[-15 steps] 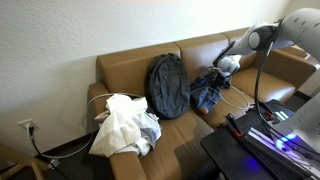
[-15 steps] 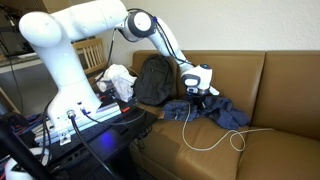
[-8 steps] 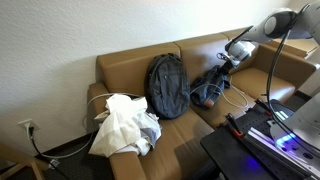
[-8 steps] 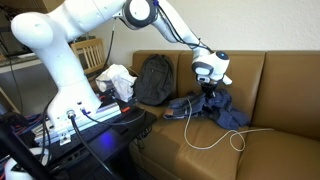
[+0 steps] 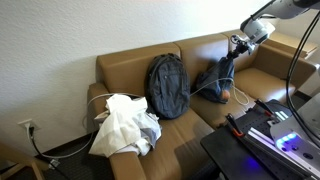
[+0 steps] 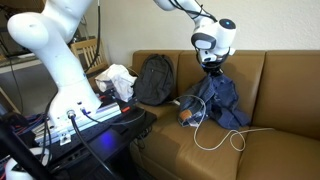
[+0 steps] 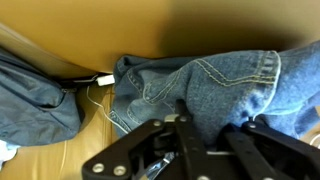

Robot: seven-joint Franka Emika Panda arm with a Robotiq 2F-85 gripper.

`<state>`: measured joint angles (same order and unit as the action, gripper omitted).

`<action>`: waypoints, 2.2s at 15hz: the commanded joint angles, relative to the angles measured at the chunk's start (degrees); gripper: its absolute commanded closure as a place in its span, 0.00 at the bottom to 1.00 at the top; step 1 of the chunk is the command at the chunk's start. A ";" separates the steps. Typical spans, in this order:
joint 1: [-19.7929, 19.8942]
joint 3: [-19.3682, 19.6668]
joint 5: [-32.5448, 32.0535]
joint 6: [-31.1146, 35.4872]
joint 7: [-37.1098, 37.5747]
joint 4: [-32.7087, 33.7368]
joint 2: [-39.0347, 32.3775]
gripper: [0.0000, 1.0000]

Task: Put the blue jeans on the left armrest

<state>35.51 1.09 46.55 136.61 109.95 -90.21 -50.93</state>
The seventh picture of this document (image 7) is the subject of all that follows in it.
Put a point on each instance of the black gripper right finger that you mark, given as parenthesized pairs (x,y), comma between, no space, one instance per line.
(266,150)

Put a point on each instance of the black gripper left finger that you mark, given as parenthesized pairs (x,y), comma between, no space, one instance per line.
(140,146)

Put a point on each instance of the blue denim jeans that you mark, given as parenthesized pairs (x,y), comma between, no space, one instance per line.
(206,90)

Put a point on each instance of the dark grey backpack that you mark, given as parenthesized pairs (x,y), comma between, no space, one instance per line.
(33,110)

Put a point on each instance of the tan leather sofa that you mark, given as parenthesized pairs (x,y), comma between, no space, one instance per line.
(100,30)

